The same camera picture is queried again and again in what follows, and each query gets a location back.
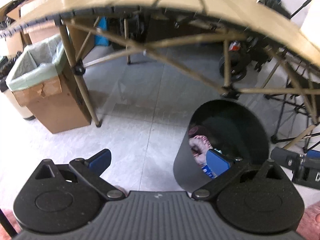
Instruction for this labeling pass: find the black round trash bin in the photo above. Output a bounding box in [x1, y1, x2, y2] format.
[173, 99, 269, 192]

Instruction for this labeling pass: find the black folding wagon cart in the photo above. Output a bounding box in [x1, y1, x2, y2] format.
[219, 37, 271, 83]

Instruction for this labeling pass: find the blue tissue pack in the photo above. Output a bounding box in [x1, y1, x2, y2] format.
[202, 165, 217, 179]

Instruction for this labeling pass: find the tan folding camp table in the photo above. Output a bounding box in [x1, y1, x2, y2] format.
[1, 0, 319, 125]

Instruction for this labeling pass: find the blue flat panel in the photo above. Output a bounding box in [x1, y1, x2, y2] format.
[94, 16, 111, 47]

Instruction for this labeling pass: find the black folding camp chair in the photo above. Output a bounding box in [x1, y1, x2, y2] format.
[265, 74, 320, 153]

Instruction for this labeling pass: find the cardboard box with green liner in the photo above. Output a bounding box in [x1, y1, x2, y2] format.
[6, 35, 91, 134]

